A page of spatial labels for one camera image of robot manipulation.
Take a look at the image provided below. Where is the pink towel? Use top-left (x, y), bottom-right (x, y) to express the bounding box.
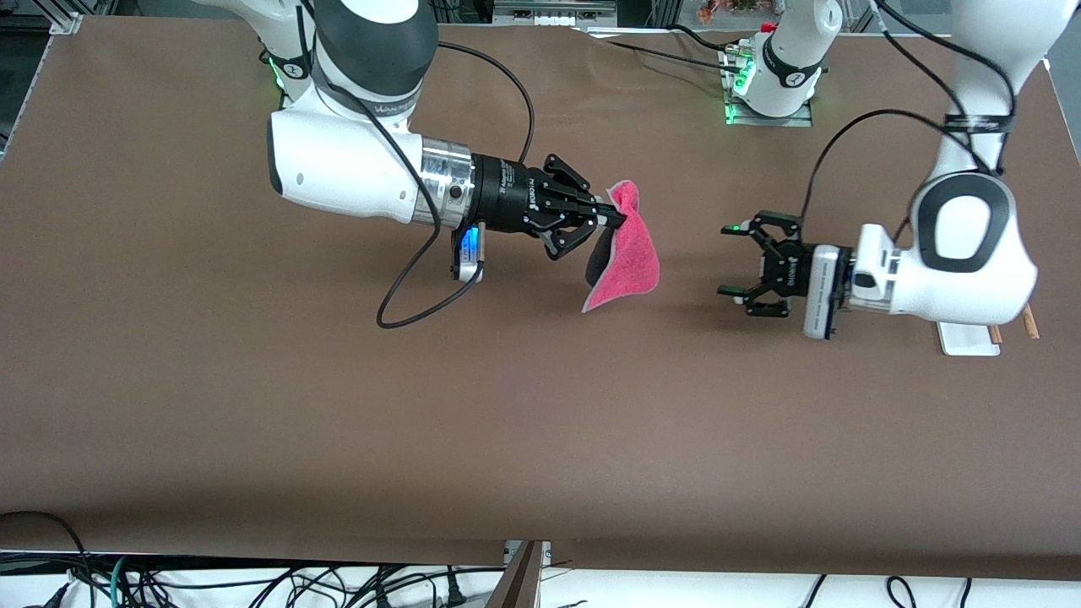
top-left (580, 178), bottom-right (661, 314)

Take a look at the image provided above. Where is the brown table cover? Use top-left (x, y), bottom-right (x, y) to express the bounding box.
top-left (0, 17), bottom-right (1081, 582)

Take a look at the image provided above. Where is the white rectangular tray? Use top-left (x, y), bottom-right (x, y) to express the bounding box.
top-left (932, 305), bottom-right (1041, 358)

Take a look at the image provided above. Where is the orange plant decoration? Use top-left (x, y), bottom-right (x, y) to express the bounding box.
top-left (698, 0), bottom-right (766, 23)

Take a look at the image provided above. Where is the wooden table leg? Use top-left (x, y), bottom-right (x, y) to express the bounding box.
top-left (488, 540), bottom-right (543, 608)

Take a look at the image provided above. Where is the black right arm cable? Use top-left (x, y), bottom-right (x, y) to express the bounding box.
top-left (297, 0), bottom-right (538, 330)

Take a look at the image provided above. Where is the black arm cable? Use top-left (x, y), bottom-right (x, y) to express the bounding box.
top-left (799, 0), bottom-right (1017, 222)
top-left (297, 0), bottom-right (538, 330)

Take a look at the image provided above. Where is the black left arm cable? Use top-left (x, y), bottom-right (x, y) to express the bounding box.
top-left (799, 0), bottom-right (1017, 222)

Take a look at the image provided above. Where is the black base cable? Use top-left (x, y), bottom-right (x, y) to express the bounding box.
top-left (583, 30), bottom-right (746, 75)
top-left (665, 23), bottom-right (747, 53)

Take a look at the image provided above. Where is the teal floor cable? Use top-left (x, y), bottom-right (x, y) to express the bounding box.
top-left (108, 555), bottom-right (133, 608)

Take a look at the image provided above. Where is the thick black floor cable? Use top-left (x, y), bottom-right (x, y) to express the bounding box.
top-left (0, 510), bottom-right (92, 592)

